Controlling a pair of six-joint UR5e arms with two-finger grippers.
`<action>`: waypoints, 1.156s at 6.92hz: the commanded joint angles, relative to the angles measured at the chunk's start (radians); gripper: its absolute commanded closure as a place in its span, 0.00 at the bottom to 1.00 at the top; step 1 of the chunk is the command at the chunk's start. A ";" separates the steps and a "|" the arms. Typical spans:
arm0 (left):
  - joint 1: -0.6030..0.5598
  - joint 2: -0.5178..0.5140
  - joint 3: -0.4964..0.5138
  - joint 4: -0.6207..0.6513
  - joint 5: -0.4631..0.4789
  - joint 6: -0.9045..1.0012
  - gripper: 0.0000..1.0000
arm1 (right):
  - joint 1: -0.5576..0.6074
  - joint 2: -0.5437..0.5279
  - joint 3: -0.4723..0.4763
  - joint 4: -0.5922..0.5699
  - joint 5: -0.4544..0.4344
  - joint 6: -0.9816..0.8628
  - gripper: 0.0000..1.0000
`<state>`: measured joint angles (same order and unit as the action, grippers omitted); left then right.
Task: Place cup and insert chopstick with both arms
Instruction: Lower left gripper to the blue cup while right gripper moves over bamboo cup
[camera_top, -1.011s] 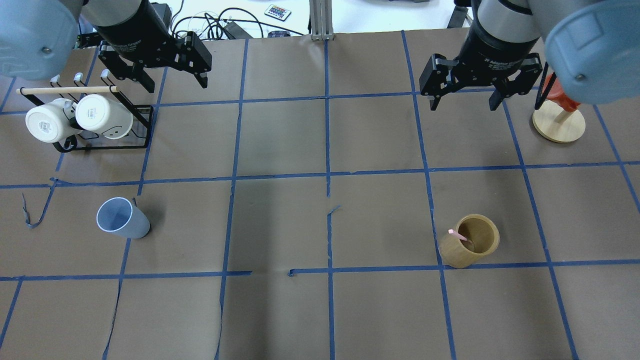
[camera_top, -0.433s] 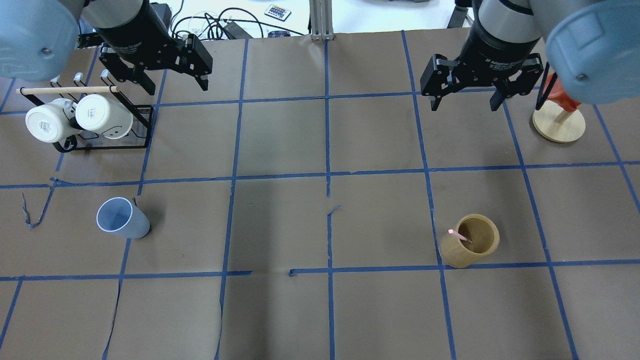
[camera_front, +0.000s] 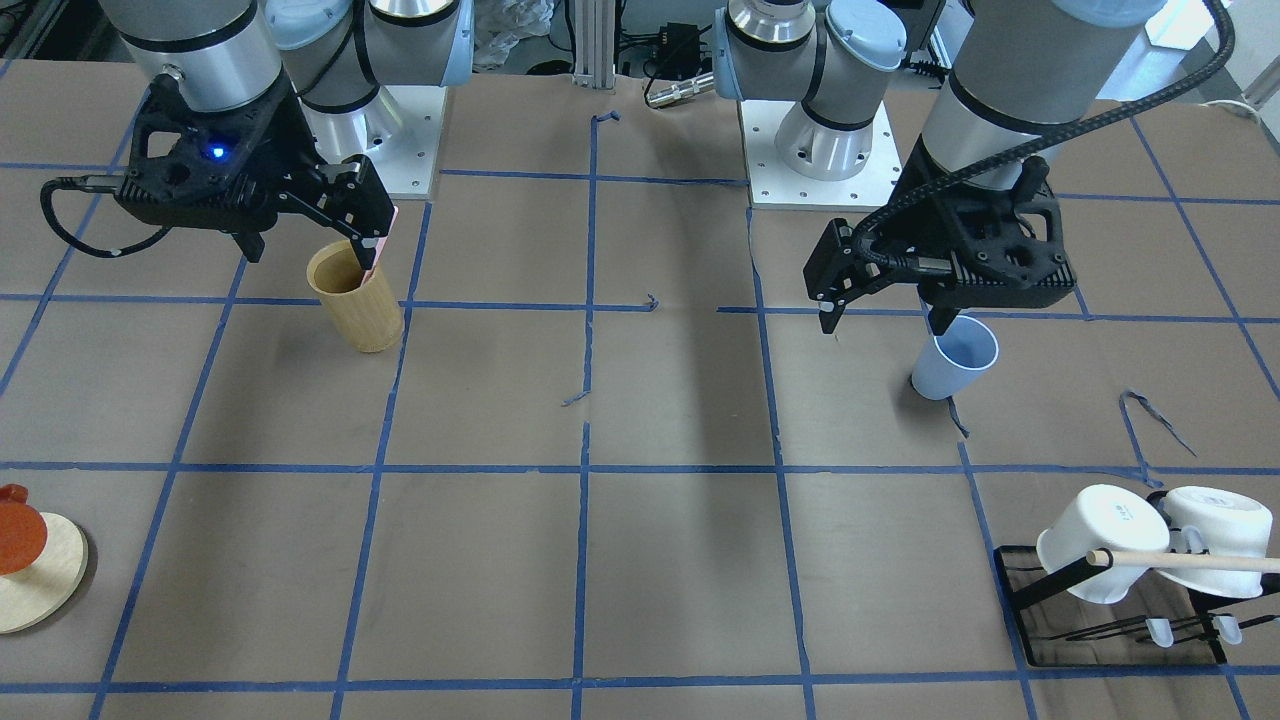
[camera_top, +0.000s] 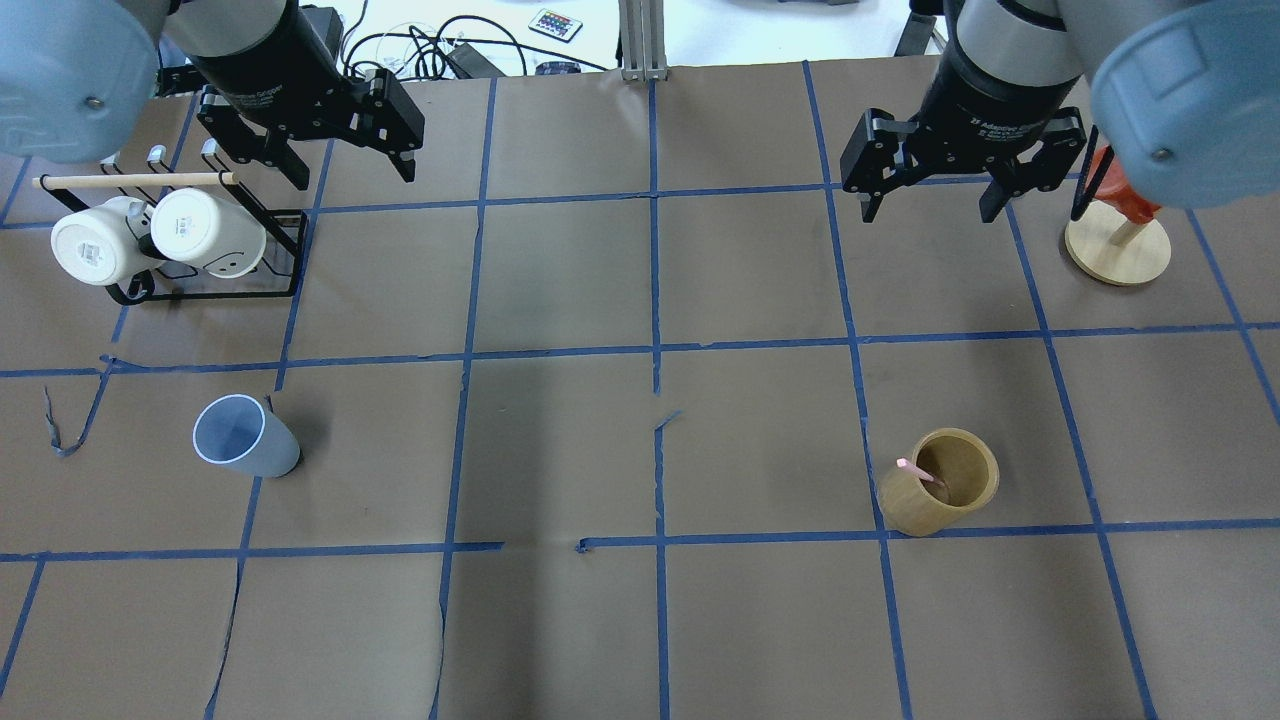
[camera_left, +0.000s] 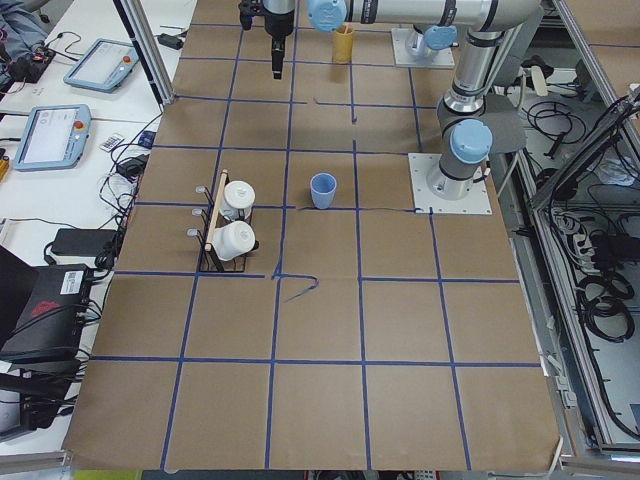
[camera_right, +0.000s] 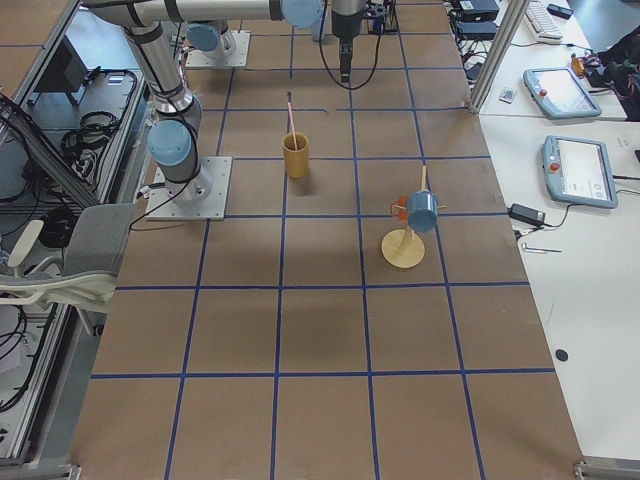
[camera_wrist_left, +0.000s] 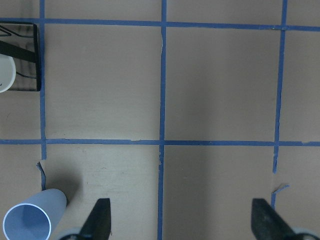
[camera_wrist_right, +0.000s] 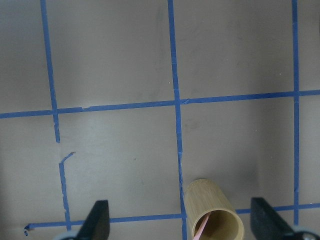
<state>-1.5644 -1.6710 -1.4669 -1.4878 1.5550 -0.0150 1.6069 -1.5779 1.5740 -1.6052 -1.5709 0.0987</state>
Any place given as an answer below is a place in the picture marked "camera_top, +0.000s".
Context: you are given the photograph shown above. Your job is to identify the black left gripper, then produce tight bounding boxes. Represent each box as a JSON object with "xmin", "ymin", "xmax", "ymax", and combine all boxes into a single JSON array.
[{"xmin": 187, "ymin": 1, "xmax": 425, "ymax": 191}]

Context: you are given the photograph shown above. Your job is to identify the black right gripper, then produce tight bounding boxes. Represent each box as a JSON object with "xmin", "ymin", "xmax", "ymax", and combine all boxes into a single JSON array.
[{"xmin": 840, "ymin": 40, "xmax": 1085, "ymax": 223}]

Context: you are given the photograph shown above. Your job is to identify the pink chopstick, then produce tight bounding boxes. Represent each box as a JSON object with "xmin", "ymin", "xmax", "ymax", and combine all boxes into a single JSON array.
[{"xmin": 895, "ymin": 457, "xmax": 947, "ymax": 488}]

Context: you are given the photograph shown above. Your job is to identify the blue plastic cup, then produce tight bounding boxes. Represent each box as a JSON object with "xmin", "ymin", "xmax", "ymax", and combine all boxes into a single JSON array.
[{"xmin": 191, "ymin": 395, "xmax": 301, "ymax": 478}]

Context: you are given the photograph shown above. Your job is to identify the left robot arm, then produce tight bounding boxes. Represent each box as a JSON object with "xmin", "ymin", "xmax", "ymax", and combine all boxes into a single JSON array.
[{"xmin": 1, "ymin": 1, "xmax": 425, "ymax": 190}]

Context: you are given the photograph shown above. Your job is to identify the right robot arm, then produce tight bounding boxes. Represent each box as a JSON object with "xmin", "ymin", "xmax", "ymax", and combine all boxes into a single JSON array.
[{"xmin": 840, "ymin": 1, "xmax": 1279, "ymax": 222}]

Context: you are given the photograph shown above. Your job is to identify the bamboo holder cup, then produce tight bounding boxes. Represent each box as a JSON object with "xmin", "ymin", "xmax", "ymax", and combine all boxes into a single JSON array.
[{"xmin": 877, "ymin": 427, "xmax": 1000, "ymax": 537}]

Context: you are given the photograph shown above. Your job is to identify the white mug right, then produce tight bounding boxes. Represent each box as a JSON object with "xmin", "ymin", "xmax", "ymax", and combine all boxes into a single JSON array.
[{"xmin": 150, "ymin": 188, "xmax": 268, "ymax": 279}]

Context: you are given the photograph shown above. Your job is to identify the white mug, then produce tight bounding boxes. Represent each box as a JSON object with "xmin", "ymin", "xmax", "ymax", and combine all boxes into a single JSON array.
[
  {"xmin": 50, "ymin": 196, "xmax": 166, "ymax": 287},
  {"xmin": 150, "ymin": 188, "xmax": 268, "ymax": 279}
]

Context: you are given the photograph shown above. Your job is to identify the orange object on stand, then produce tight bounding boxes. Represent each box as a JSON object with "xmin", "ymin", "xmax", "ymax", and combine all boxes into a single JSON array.
[{"xmin": 1085, "ymin": 145, "xmax": 1162, "ymax": 225}]

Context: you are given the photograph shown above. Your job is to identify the wooden round stand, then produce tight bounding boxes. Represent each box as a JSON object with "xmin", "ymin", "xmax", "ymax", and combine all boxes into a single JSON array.
[{"xmin": 1062, "ymin": 202, "xmax": 1172, "ymax": 287}]

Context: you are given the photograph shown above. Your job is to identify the white mug left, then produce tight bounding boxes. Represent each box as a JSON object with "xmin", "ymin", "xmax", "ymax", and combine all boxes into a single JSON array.
[{"xmin": 50, "ymin": 196, "xmax": 166, "ymax": 287}]

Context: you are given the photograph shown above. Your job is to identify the remote control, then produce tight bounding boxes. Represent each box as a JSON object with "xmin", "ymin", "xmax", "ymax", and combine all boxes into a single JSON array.
[{"xmin": 527, "ymin": 8, "xmax": 584, "ymax": 44}]

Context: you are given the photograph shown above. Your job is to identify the wooden rack handle rod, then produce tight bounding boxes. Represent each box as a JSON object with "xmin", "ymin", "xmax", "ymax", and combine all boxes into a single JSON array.
[{"xmin": 31, "ymin": 172, "xmax": 241, "ymax": 192}]

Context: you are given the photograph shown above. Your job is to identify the black cables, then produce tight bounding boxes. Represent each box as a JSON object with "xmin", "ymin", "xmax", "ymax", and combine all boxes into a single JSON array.
[{"xmin": 340, "ymin": 14, "xmax": 611, "ymax": 81}]

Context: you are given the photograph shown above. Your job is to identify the black wire cup rack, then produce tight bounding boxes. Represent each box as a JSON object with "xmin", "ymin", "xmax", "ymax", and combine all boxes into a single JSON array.
[{"xmin": 31, "ymin": 140, "xmax": 308, "ymax": 307}]

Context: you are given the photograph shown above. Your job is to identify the aluminium frame post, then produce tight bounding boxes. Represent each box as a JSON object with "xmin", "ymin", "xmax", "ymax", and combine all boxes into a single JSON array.
[{"xmin": 618, "ymin": 0, "xmax": 669, "ymax": 82}]

